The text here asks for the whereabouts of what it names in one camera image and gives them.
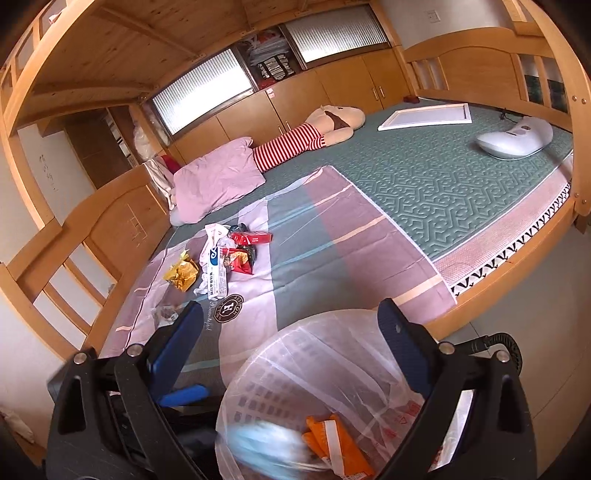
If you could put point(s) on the patterned mattress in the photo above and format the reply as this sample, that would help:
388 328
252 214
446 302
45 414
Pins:
508 240

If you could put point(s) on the blue face mask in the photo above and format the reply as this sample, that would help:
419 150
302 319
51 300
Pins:
263 445

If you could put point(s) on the plaid bedsheet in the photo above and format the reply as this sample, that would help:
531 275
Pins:
300 230

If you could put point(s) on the red cigarette box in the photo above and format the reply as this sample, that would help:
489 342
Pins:
251 238

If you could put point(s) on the pink crumpled cloth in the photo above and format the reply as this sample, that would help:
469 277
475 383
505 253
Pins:
211 235

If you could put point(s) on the cluttered open cabinet shelf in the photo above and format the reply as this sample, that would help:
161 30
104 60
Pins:
272 60

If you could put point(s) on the white handheld mite vacuum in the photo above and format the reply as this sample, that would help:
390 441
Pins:
512 138

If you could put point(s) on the green quilted mattress pad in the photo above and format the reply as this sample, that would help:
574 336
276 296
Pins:
438 184

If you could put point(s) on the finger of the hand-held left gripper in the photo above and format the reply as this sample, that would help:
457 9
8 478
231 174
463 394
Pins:
187 396

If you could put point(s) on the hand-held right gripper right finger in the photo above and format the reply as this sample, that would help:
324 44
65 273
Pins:
406 344

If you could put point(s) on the light blue pillow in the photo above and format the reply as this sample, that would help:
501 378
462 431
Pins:
177 217

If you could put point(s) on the wooden bunk bed frame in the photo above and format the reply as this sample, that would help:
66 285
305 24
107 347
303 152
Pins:
115 217

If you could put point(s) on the dark wooden bookshelf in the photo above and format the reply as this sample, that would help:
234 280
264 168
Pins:
101 147

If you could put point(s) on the wooden wall cabinet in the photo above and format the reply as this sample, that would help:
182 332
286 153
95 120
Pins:
341 83

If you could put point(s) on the white picture frame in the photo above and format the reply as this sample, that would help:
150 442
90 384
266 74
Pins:
425 117

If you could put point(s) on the gold foil wrapper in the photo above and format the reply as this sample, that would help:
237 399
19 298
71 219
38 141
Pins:
181 272

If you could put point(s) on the pink folded duvet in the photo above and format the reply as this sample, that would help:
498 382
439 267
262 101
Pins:
217 180

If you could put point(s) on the trash bin with plastic bag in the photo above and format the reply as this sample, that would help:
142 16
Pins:
323 350

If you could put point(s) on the frosted glass window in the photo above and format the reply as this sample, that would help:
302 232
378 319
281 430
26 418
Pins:
203 87
337 32

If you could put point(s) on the red white striped cloth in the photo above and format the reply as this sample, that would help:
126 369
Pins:
286 145

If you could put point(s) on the red snack packet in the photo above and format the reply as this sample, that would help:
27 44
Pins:
242 263

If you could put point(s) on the dark green wrapper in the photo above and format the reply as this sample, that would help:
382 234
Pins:
239 228

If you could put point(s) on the clear plastic wrapper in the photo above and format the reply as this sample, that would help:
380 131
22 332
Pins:
165 315

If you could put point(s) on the orange wrapper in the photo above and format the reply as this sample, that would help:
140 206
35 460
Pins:
337 443

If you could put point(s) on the white wall switch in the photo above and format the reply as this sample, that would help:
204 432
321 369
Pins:
434 17

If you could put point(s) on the crumpled white tissue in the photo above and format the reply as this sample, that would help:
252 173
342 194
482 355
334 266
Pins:
202 287

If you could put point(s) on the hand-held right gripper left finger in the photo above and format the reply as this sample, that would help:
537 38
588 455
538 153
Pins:
178 344

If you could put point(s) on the white stuffed plastic bag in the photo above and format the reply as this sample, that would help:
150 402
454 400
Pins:
145 138

